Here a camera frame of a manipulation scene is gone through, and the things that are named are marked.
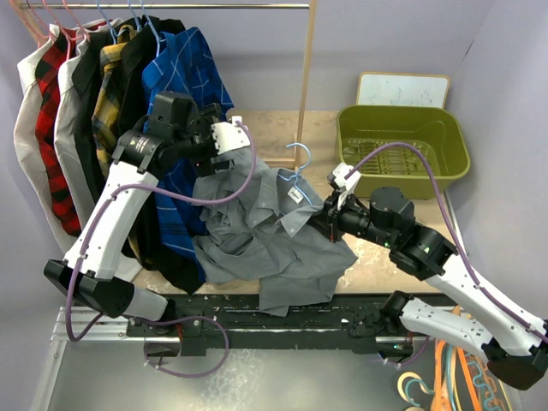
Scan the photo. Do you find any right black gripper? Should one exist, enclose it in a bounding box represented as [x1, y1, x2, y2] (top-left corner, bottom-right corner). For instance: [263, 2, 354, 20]
[304, 188, 396, 248]

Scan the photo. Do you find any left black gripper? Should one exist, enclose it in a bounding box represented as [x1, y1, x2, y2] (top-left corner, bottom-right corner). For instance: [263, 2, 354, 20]
[173, 104, 235, 176]

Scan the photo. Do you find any light blue hanger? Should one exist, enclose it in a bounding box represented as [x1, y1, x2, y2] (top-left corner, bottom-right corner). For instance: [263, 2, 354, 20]
[276, 142, 325, 211]

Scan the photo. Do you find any grey shirt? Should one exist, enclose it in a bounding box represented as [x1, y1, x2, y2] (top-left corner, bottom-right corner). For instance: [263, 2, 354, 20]
[193, 149, 357, 317]

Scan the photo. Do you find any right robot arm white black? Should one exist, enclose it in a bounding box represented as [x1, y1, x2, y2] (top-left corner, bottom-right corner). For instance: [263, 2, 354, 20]
[309, 187, 547, 390]

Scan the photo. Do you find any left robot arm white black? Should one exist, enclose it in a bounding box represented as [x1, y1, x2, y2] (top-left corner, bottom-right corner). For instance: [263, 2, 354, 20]
[44, 92, 249, 336]

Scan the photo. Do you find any blue plaid shirt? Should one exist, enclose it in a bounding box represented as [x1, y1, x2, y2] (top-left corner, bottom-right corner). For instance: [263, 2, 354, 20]
[142, 27, 234, 280]

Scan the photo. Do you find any yellow plaid shirt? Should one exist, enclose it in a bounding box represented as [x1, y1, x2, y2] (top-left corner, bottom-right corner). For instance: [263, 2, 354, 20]
[91, 24, 145, 263]

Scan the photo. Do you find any black dark shirt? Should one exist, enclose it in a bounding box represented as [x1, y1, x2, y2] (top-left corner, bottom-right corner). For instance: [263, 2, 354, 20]
[71, 32, 111, 203]

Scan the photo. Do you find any red plaid shirt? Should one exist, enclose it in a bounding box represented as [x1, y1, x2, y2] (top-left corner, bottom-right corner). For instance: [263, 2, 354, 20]
[35, 34, 81, 236]

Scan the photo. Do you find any pink hanger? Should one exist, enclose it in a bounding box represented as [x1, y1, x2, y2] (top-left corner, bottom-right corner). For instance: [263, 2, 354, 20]
[15, 0, 93, 52]

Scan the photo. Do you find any yellow hanger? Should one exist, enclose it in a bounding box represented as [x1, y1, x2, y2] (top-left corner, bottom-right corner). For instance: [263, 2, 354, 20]
[451, 314, 515, 411]

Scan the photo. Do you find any beige shirt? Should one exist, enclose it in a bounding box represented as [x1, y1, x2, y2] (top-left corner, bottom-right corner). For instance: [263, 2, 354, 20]
[14, 24, 74, 253]

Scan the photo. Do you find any olive green plastic bin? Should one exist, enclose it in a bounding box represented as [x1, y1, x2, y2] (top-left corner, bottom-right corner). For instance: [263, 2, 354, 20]
[337, 105, 470, 200]

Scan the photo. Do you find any small whiteboard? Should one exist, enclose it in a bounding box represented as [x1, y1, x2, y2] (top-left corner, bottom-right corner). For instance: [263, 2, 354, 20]
[356, 72, 450, 109]

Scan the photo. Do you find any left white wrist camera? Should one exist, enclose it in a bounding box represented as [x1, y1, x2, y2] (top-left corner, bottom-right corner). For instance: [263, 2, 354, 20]
[211, 116, 250, 155]

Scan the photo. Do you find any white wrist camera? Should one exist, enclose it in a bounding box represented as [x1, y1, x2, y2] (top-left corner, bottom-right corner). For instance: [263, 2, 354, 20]
[211, 116, 250, 155]
[327, 162, 360, 211]

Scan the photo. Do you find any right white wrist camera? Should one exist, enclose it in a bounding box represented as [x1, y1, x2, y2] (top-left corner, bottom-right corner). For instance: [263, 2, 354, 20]
[327, 162, 360, 211]

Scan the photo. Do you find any wooden clothes rack frame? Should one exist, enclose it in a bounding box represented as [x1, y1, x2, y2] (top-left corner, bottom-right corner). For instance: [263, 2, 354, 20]
[8, 0, 319, 170]

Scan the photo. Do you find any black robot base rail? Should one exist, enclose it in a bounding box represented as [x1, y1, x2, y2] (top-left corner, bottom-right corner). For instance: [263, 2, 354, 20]
[55, 293, 433, 357]

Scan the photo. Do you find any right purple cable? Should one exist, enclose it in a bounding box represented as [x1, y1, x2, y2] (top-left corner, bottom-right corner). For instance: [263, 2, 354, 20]
[344, 142, 548, 346]

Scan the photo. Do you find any metal clothes rail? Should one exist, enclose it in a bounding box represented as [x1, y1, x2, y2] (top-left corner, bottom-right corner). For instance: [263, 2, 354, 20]
[19, 3, 310, 10]

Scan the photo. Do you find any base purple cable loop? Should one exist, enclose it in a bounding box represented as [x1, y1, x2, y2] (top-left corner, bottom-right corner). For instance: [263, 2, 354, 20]
[143, 311, 231, 378]

